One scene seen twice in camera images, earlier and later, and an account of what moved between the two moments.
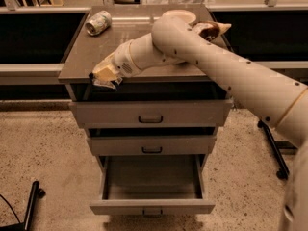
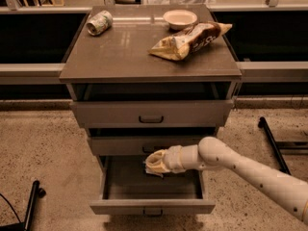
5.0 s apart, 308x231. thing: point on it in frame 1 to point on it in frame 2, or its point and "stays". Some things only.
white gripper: x=122 y=63 to x=173 y=160
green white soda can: x=99 y=22 stays
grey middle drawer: x=151 y=141 stays
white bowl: x=183 y=14 stays
